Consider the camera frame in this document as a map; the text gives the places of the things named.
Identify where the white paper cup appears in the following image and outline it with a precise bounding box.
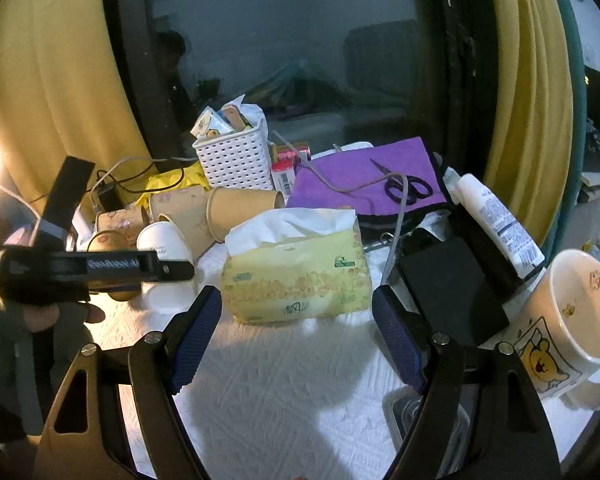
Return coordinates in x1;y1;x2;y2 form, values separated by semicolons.
136;220;195;314

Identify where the brown paper cup front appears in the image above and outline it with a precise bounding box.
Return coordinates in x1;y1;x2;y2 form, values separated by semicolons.
86;230;140;302

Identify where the brown paper cup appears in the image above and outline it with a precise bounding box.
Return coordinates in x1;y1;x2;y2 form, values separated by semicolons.
206;188;285;243
86;230;140;302

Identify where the small floral paper cup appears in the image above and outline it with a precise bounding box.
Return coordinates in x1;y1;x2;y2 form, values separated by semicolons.
95;206;149;244

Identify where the gloved left hand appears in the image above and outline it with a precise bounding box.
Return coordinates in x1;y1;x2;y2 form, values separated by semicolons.
0;299;106;414

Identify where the clear plastic container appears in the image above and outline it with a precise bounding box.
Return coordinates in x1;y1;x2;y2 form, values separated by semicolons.
384;387;470;479

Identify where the black foam block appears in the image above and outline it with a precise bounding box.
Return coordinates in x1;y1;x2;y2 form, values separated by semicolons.
398;238;508;347

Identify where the black power adapter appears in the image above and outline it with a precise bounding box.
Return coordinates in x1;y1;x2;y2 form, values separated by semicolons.
95;183;124;212

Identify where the yellow tissue pack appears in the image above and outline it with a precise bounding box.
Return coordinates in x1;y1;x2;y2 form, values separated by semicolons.
221;208;373;324

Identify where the yellow plastic bag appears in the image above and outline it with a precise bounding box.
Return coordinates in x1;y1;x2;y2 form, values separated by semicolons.
134;162;211;208

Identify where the white lotion bottle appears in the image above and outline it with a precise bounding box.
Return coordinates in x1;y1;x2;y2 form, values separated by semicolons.
453;174;544;280

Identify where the winnie the pooh mug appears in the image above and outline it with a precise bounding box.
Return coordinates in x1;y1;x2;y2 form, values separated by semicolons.
482;248;600;412

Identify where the white perforated plastic basket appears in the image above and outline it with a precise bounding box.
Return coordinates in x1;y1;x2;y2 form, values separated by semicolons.
193;119;274;191

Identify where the red white small box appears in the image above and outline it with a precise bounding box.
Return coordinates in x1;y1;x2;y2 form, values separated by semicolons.
271;159;296;203

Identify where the yellow curtain left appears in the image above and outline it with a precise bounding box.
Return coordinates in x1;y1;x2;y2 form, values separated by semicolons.
0;0;149;200

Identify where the yellow curtain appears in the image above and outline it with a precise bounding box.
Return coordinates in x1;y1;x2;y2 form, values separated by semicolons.
484;0;573;244
0;0;149;200

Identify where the yellow curtain right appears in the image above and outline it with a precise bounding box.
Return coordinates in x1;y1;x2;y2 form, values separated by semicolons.
484;0;573;244

